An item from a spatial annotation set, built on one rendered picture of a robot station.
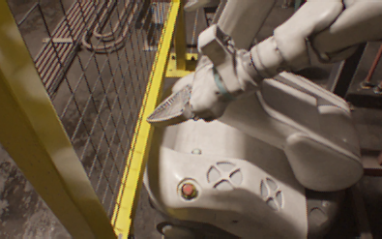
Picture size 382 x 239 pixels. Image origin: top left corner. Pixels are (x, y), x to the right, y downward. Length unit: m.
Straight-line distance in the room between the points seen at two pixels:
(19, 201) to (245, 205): 0.90
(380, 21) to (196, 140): 0.68
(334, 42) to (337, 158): 0.49
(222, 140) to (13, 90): 0.77
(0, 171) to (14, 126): 1.19
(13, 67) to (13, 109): 0.04
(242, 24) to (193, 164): 0.39
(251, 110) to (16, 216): 0.97
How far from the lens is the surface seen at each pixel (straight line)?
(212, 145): 0.98
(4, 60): 0.30
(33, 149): 0.36
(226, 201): 0.82
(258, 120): 0.79
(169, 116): 0.59
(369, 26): 0.46
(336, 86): 1.57
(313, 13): 0.47
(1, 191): 1.47
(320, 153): 0.89
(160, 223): 1.04
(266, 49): 0.50
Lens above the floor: 1.08
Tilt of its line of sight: 48 degrees down
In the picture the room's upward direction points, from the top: 2 degrees counter-clockwise
